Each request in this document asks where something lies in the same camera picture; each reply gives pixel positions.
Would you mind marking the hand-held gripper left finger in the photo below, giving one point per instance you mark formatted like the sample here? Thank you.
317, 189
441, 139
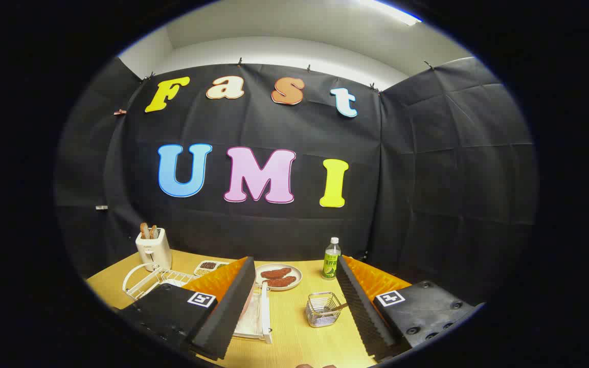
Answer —
228, 312

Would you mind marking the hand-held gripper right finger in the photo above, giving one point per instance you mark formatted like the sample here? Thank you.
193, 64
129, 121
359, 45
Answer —
361, 312

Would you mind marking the beige round food dish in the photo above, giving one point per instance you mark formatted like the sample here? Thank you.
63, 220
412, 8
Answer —
297, 273

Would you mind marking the white divided snack tray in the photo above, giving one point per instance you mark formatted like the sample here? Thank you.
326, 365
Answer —
208, 267

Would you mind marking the green label drink bottle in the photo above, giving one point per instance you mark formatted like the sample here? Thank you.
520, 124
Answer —
331, 263

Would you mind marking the brown meat piece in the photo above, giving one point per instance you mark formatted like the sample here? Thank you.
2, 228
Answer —
276, 273
283, 281

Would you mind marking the black backdrop cloth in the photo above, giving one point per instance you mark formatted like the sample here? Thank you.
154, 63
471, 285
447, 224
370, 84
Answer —
274, 235

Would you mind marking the white toaster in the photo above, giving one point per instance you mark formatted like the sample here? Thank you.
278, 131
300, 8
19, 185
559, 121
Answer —
154, 251

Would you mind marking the toasted bread slice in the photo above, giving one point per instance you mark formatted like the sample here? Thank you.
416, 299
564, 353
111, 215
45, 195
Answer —
144, 231
153, 231

